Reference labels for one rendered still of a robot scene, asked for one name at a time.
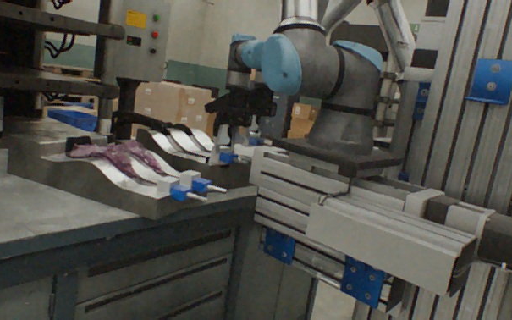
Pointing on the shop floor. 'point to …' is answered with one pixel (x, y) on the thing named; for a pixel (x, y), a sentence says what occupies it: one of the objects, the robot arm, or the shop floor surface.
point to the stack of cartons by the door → (301, 120)
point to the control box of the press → (136, 51)
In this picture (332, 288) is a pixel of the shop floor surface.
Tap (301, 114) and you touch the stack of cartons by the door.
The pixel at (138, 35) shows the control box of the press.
